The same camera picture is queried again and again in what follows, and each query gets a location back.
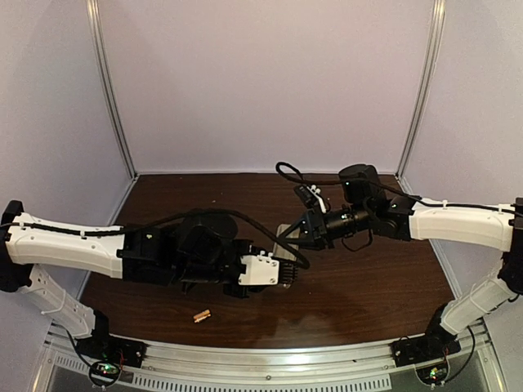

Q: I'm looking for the white remote control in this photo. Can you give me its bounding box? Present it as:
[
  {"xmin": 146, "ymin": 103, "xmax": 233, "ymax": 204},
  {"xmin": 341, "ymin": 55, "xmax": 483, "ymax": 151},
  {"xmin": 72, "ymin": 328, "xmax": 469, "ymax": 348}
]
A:
[{"xmin": 271, "ymin": 223, "xmax": 302, "ymax": 289}]

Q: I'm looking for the orange AA battery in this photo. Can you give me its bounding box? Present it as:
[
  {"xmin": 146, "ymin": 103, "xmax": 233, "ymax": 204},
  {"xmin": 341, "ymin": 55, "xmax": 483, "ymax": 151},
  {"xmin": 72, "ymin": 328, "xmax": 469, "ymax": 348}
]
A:
[
  {"xmin": 193, "ymin": 310, "xmax": 212, "ymax": 323},
  {"xmin": 194, "ymin": 313, "xmax": 212, "ymax": 323}
]

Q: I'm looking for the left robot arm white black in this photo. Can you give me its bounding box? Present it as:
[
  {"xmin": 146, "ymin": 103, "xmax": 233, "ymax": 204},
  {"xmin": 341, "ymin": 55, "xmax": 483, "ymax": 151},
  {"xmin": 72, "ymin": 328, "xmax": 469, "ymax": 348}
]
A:
[{"xmin": 1, "ymin": 200, "xmax": 280, "ymax": 340}]

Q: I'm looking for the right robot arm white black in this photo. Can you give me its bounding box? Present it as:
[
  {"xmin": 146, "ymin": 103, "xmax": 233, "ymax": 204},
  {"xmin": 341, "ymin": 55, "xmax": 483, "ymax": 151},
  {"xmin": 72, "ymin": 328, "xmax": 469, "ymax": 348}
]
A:
[{"xmin": 275, "ymin": 162, "xmax": 522, "ymax": 343}]

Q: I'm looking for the left circuit board with LED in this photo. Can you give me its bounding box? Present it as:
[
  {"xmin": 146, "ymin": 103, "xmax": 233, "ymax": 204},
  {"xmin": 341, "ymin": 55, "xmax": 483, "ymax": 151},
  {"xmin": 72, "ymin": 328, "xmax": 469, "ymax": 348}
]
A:
[{"xmin": 87, "ymin": 361, "xmax": 122, "ymax": 388}]

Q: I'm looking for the circuit board with led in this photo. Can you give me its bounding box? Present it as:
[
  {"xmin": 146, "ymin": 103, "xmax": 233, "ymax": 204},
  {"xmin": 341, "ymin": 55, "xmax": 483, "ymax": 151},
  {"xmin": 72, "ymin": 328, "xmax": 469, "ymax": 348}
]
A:
[
  {"xmin": 87, "ymin": 361, "xmax": 122, "ymax": 388},
  {"xmin": 414, "ymin": 362, "xmax": 449, "ymax": 386}
]

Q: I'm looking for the right circuit board with LED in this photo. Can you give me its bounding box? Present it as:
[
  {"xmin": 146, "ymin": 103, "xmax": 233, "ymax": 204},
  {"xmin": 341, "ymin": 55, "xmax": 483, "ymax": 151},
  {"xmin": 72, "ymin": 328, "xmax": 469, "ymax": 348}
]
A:
[{"xmin": 414, "ymin": 362, "xmax": 449, "ymax": 386}]

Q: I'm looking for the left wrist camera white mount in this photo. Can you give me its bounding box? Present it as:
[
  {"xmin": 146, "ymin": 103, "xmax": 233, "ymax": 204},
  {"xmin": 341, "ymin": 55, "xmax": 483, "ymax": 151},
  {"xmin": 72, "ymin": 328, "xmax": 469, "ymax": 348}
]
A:
[{"xmin": 238, "ymin": 253, "xmax": 297, "ymax": 287}]

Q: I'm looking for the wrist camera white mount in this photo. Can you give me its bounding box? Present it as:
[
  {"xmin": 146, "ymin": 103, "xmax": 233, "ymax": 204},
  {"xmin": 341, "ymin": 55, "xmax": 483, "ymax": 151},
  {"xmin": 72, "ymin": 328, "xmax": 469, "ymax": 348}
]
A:
[
  {"xmin": 238, "ymin": 253, "xmax": 297, "ymax": 287},
  {"xmin": 293, "ymin": 185, "xmax": 331, "ymax": 214}
]

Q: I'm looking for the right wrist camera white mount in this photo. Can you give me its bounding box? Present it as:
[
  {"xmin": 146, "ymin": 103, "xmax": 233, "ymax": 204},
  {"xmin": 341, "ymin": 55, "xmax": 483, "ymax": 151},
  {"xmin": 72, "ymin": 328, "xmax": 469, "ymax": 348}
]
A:
[{"xmin": 293, "ymin": 185, "xmax": 331, "ymax": 214}]

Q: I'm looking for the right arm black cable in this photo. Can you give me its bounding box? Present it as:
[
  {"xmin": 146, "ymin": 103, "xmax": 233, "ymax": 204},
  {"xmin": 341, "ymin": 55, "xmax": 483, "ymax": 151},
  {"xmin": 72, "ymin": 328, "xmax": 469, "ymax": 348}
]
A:
[{"xmin": 275, "ymin": 161, "xmax": 516, "ymax": 213}]

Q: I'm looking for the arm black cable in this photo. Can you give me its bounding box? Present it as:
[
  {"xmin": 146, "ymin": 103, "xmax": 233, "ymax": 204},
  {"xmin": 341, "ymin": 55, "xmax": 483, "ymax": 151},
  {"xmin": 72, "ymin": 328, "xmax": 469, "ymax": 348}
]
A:
[
  {"xmin": 275, "ymin": 161, "xmax": 516, "ymax": 213},
  {"xmin": 16, "ymin": 208, "xmax": 311, "ymax": 273}
]

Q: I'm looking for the aluminium front rail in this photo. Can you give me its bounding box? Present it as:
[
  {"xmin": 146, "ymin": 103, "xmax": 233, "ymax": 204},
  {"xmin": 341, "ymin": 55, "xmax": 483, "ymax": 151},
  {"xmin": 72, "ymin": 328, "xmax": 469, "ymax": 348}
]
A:
[{"xmin": 29, "ymin": 321, "xmax": 508, "ymax": 391}]

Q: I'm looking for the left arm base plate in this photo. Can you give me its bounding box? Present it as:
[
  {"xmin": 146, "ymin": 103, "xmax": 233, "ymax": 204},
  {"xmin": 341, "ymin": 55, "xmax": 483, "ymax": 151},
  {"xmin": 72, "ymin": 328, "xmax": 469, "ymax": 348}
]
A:
[{"xmin": 76, "ymin": 335, "xmax": 147, "ymax": 368}]

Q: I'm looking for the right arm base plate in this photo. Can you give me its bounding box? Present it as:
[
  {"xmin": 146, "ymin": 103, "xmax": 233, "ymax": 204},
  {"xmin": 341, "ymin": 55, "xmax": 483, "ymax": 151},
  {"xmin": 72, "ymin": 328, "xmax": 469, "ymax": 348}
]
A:
[{"xmin": 390, "ymin": 335, "xmax": 461, "ymax": 368}]

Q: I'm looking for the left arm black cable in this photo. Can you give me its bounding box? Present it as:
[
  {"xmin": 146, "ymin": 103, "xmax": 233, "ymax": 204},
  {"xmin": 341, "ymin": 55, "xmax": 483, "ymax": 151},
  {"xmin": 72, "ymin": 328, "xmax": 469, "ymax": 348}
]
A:
[{"xmin": 16, "ymin": 208, "xmax": 311, "ymax": 273}]

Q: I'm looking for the right aluminium frame post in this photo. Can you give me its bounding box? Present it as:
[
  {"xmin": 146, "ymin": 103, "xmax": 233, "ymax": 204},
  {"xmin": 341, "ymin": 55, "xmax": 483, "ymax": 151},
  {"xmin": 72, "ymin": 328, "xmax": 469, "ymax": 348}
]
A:
[{"xmin": 396, "ymin": 0, "xmax": 446, "ymax": 180}]

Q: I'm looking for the aluminium frame post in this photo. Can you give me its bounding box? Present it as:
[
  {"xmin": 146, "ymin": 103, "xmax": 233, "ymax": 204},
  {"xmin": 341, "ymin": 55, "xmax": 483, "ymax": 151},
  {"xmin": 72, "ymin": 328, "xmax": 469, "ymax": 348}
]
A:
[
  {"xmin": 86, "ymin": 0, "xmax": 138, "ymax": 180},
  {"xmin": 396, "ymin": 0, "xmax": 446, "ymax": 180}
]

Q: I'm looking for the left aluminium frame post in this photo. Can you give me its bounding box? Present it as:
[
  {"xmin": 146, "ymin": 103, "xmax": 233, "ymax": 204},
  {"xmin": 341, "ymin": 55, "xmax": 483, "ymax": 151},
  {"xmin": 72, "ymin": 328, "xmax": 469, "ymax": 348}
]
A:
[{"xmin": 86, "ymin": 0, "xmax": 138, "ymax": 180}]

